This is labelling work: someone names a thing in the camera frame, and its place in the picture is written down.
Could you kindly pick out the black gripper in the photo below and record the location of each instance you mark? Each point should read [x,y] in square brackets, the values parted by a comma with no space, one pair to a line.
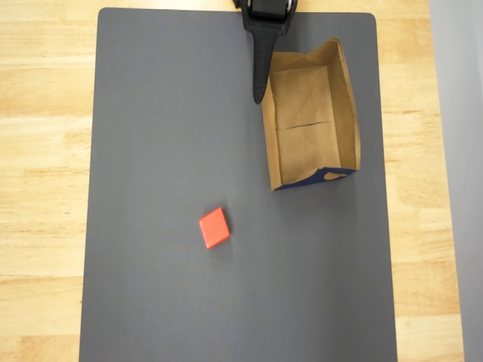
[265,23]

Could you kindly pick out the red square block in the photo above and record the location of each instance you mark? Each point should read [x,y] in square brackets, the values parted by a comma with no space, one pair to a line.
[214,226]

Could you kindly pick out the brown paper box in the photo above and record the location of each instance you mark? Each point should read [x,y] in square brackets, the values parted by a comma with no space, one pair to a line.
[302,98]

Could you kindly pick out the dark grey mat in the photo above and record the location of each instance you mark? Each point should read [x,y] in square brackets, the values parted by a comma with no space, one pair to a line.
[170,151]

